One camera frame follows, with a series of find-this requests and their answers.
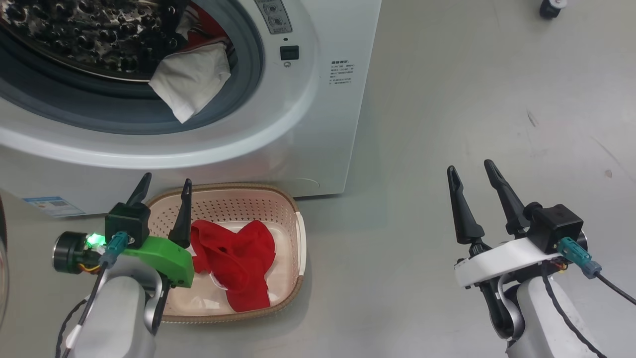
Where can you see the grey instruction label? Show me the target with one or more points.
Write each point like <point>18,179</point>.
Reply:
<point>273,15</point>

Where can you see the cream perforated basket brown rim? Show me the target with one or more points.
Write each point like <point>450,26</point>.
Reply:
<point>238,204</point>

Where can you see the perforated steel washing machine drum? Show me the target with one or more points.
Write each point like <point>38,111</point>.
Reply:
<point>89,35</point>

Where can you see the white and red striped garment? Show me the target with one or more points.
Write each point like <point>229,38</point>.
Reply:
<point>194,79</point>

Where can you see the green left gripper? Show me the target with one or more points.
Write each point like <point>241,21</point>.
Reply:
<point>169,258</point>

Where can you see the blue energy label sticker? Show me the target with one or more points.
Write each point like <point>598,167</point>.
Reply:
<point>52,206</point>

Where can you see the black round glass washer door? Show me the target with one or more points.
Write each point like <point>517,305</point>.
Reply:
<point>2,258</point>

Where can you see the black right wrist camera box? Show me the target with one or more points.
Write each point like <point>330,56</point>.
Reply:
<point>554,226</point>

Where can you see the black caster wheel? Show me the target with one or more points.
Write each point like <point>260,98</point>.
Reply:
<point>550,9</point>

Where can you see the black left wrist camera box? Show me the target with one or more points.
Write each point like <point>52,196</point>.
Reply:
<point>128,221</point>

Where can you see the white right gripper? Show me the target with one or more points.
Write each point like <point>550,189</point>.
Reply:
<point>497,261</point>

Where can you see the white front-load washing machine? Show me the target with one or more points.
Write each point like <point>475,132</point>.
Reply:
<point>323,149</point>

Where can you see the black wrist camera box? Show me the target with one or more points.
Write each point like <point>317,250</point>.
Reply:
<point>128,221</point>
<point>554,226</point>

